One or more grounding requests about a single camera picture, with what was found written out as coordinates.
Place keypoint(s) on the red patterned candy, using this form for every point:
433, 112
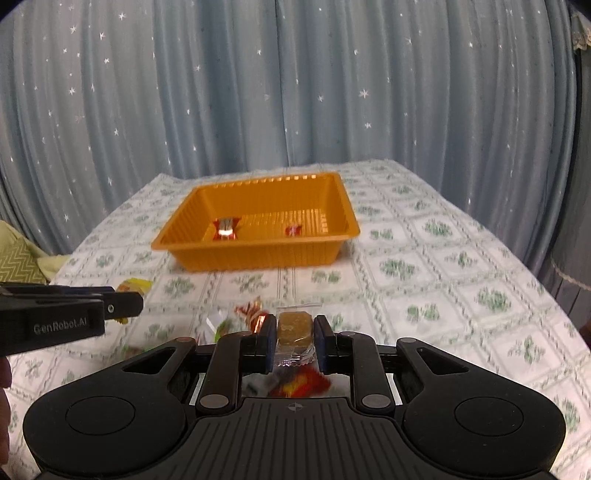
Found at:
251, 314

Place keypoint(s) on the brown snack bar clear wrapper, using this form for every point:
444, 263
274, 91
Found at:
294, 330

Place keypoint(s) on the green zigzag pillow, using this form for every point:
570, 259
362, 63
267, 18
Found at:
18, 261

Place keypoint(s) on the clear green snack packet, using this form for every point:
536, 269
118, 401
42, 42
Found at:
221, 326

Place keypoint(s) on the blue star curtain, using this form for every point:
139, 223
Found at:
277, 87

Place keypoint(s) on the green zigzag cushion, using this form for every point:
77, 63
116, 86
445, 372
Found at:
53, 263

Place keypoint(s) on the red orange snack wrapper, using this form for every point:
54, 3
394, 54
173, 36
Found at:
300, 385

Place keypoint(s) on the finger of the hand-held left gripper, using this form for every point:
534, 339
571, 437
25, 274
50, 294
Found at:
124, 304
60, 290

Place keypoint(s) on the small red candy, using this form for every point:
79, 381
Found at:
293, 229

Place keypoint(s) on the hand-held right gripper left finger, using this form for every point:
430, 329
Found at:
270, 344

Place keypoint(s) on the person's left hand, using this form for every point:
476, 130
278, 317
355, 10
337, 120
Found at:
3, 374

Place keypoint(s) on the red candy with shiny foil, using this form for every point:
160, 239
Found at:
225, 229

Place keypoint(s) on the orange plastic tray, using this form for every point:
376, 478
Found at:
258, 207

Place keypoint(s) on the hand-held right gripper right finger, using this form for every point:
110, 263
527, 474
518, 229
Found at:
321, 344

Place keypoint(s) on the yellow snack packet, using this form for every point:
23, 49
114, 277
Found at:
135, 286

